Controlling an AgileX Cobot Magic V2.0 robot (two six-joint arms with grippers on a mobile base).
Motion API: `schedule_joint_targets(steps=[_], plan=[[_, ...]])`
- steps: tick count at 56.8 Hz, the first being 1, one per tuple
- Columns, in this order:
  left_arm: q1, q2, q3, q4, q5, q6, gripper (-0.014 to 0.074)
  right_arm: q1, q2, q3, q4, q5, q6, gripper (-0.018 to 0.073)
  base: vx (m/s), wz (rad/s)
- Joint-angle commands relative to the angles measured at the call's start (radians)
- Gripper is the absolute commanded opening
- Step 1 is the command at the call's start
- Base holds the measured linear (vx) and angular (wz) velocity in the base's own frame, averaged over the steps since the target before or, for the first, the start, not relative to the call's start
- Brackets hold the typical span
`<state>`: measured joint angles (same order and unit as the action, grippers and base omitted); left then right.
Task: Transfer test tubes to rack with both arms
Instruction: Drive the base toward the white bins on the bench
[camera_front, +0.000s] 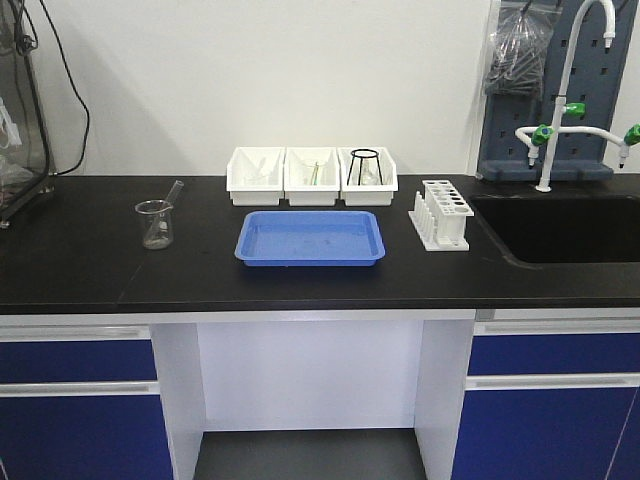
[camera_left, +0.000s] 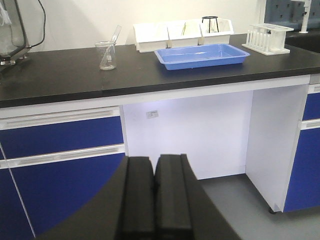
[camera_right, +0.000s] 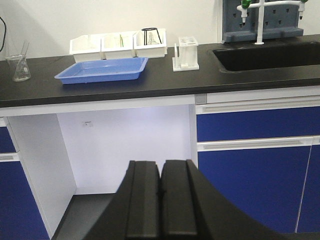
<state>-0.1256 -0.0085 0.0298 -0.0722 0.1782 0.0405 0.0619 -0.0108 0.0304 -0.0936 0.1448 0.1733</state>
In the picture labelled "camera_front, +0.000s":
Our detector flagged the clear glass test tube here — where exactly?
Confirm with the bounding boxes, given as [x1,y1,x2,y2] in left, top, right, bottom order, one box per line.
[158,180,184,235]

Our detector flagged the white test tube rack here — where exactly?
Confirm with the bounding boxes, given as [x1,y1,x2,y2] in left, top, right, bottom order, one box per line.
[408,180,474,251]

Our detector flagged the blue plastic tray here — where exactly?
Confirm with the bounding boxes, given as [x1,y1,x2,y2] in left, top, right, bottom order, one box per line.
[235,210,386,267]

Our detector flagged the green yellow plastic spoons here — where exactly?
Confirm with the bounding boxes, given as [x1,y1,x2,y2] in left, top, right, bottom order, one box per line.
[311,162,319,185]

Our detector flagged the middle white storage bin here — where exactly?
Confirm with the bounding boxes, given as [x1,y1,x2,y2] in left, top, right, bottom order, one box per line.
[284,147,341,207]

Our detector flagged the white storage bin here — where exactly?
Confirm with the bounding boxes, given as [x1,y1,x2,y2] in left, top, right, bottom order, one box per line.
[284,147,341,207]
[337,146,398,206]
[226,147,285,206]

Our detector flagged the beaker in middle bin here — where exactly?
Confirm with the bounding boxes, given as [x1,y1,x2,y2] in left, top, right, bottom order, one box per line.
[302,160,333,186]

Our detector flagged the glass flask under tripod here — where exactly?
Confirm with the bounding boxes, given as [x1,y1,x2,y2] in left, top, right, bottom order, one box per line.
[357,159,380,186]

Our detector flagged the right white storage bin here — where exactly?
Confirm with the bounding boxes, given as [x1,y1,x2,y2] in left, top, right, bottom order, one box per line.
[337,146,398,206]

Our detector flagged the glassware in left bin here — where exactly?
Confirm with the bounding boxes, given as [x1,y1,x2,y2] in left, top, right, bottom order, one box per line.
[244,157,272,186]

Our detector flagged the left white storage bin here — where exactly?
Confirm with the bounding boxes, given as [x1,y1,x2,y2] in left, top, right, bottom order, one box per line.
[226,147,285,206]

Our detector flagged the black metal tripod stand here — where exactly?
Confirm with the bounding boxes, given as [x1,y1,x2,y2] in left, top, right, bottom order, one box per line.
[347,148,383,186]

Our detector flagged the clear glass beaker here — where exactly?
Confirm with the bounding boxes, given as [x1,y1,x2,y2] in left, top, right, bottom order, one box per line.
[134,200,173,250]

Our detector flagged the blue-grey drying pegboard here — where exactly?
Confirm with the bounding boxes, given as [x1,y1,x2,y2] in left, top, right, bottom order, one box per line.
[477,1,638,182]

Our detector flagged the black sink basin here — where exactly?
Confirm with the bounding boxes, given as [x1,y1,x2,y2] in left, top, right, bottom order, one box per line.
[473,196,639,264]

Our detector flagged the left upper blue drawer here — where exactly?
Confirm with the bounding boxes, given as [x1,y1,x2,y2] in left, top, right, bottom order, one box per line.
[1,340,157,383]

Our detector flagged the blue drawer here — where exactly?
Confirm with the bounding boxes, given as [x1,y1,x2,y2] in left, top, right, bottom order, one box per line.
[468,333,639,375]
[1,340,157,383]

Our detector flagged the white lab faucet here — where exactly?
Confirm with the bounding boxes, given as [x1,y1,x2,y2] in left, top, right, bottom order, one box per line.
[515,1,639,193]

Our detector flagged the plastic bag of pegs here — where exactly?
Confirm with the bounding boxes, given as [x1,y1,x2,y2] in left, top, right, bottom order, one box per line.
[484,1,563,97]

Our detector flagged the left lower blue cabinet door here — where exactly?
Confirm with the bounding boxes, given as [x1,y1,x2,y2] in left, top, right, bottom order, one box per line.
[1,395,173,479]

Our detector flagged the blue cabinet door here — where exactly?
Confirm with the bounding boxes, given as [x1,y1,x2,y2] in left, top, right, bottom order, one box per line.
[1,395,173,479]
[452,387,639,479]

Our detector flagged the right upper blue drawer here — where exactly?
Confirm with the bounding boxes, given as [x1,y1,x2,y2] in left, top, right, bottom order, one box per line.
[468,333,639,375]

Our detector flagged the glass-sided equipment case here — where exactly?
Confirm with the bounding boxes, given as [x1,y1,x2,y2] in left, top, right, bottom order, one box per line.
[1,1,55,229]

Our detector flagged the right lower blue cabinet door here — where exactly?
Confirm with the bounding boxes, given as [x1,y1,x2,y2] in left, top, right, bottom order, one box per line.
[452,387,639,479]

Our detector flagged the black hanging cable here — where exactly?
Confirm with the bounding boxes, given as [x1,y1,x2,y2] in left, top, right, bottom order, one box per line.
[38,0,92,177]

